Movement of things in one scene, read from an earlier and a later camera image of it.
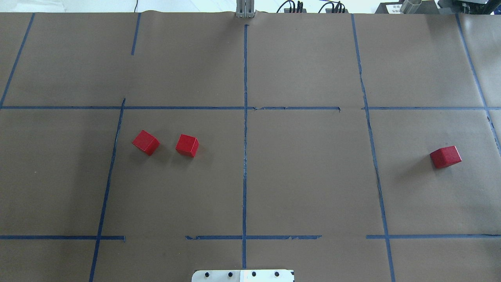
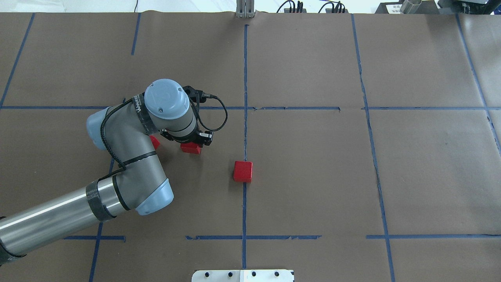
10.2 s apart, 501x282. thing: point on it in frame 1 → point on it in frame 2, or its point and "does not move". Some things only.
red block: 446,157 → 243,171
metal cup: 410,6 does not move
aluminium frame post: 245,8 does not move
